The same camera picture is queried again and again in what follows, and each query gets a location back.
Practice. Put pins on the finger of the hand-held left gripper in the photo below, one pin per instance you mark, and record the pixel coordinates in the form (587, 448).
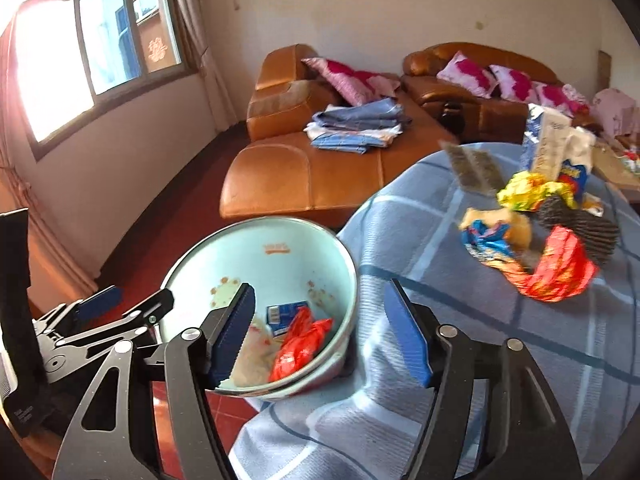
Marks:
(102, 302)
(150, 310)

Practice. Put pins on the folded blue plaid bedding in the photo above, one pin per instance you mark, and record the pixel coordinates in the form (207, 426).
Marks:
(357, 127)

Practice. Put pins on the light green cartoon print bin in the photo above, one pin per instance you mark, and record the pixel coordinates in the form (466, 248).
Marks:
(300, 265)

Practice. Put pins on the clear plastic bag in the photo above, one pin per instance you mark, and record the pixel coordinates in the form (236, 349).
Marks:
(255, 355)

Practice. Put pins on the pink cloth covered furniture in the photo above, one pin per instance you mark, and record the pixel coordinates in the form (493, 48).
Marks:
(620, 107)

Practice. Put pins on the black ribbed paper liner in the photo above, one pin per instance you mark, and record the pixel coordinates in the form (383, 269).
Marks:
(590, 232)

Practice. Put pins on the blue plaid tablecloth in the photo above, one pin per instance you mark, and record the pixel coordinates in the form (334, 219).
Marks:
(450, 270)

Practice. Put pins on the pink floral pillow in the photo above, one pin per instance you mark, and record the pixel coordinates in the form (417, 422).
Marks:
(515, 82)
(552, 96)
(350, 80)
(467, 74)

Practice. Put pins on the white bag blue red label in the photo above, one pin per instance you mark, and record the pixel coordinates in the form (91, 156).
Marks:
(577, 165)

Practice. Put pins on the blue orange snack wrapper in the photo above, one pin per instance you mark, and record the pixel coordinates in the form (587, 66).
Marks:
(487, 245)

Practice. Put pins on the small white yellow packet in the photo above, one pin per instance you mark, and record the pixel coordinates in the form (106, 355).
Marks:
(594, 206)

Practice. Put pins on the window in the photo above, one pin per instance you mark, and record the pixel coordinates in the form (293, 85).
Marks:
(105, 35)

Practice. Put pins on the red wrapper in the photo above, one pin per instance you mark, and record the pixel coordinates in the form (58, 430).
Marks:
(300, 345)
(555, 265)

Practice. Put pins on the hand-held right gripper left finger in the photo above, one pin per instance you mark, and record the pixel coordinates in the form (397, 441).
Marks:
(232, 335)

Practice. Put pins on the brown leather chaise sofa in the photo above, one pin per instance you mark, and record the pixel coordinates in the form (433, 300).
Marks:
(280, 175)

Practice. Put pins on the blue snack box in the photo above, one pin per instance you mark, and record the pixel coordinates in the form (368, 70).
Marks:
(285, 317)

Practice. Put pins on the crumpled pink cloth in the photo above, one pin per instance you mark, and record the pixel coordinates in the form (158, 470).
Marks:
(577, 96)

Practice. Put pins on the white blue milk carton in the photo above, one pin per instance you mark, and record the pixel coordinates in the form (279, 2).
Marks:
(542, 145)

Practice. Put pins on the yellow plastic bag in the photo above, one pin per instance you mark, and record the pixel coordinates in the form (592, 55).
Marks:
(530, 190)

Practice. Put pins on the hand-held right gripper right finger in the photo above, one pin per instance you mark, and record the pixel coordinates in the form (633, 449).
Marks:
(407, 332)

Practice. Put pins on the beige curtain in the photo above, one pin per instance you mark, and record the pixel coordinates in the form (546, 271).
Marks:
(210, 70)

